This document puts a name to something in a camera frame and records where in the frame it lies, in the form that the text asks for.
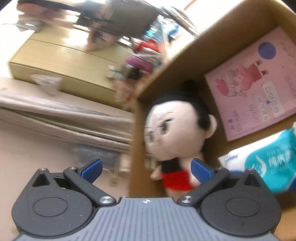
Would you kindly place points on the jar with red lid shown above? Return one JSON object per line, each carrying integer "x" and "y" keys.
{"x": 146, "y": 46}

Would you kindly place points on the large cardboard box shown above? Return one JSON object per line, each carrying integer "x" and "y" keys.
{"x": 185, "y": 64}

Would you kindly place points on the beige wardrobe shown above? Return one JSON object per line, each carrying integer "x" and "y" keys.
{"x": 69, "y": 62}

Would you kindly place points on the wheelchair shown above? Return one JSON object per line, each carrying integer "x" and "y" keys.
{"x": 129, "y": 18}

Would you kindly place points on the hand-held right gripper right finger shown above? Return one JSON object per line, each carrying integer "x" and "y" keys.
{"x": 202, "y": 170}

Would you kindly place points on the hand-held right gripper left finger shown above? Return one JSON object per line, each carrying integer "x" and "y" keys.
{"x": 92, "y": 169}

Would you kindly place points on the pink cartoon cover book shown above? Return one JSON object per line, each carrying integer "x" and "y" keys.
{"x": 249, "y": 92}

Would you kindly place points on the panda plush toy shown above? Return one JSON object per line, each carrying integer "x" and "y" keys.
{"x": 175, "y": 129}

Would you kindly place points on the teal white tissue pack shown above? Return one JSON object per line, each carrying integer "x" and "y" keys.
{"x": 266, "y": 162}

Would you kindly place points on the magenta bottle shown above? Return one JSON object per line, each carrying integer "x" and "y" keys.
{"x": 136, "y": 62}

